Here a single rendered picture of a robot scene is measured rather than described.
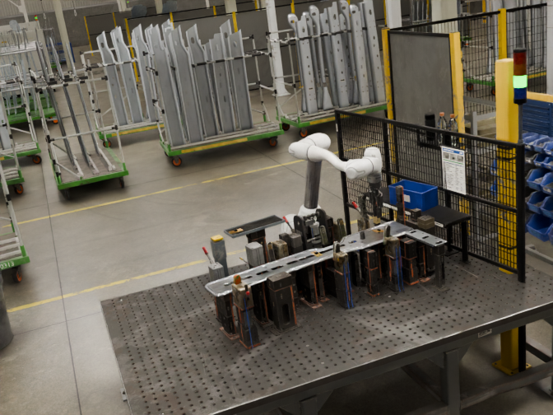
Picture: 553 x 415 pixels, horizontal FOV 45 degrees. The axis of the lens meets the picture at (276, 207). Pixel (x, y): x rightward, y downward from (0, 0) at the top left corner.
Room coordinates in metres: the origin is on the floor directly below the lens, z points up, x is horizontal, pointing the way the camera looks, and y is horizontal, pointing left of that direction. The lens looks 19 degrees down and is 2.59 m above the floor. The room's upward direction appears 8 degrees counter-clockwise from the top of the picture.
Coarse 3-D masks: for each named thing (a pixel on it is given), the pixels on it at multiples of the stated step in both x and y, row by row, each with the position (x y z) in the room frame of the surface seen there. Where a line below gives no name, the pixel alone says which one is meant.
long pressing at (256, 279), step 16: (384, 224) 4.05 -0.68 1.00; (400, 224) 4.02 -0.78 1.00; (352, 240) 3.85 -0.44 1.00; (368, 240) 3.82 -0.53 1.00; (288, 256) 3.73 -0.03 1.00; (304, 256) 3.71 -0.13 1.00; (320, 256) 3.67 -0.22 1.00; (256, 272) 3.57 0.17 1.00; (272, 272) 3.54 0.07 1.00; (288, 272) 3.53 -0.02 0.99; (208, 288) 3.44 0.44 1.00; (224, 288) 3.41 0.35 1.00
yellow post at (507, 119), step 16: (496, 64) 3.78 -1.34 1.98; (512, 64) 3.72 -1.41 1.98; (496, 80) 3.78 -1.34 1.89; (512, 80) 3.72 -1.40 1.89; (496, 96) 3.78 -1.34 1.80; (512, 96) 3.72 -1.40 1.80; (496, 112) 3.78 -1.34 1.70; (512, 112) 3.72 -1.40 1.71; (496, 128) 3.78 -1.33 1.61; (512, 128) 3.72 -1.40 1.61; (512, 192) 3.71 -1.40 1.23; (512, 224) 3.71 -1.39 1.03; (512, 240) 3.71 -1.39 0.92; (512, 256) 3.71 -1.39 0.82; (512, 336) 3.71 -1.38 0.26; (512, 352) 3.71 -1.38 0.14; (512, 368) 3.71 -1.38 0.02; (528, 368) 3.72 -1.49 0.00
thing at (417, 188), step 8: (392, 184) 4.38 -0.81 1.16; (400, 184) 4.42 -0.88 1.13; (408, 184) 4.41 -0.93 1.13; (416, 184) 4.35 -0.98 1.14; (424, 184) 4.29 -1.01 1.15; (392, 192) 4.33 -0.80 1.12; (408, 192) 4.20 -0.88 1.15; (416, 192) 4.14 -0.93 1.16; (424, 192) 4.12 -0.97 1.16; (432, 192) 4.17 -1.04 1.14; (392, 200) 4.33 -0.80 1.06; (408, 200) 4.21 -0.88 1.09; (416, 200) 4.15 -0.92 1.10; (424, 200) 4.12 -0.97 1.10; (432, 200) 4.17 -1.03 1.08; (424, 208) 4.12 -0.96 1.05
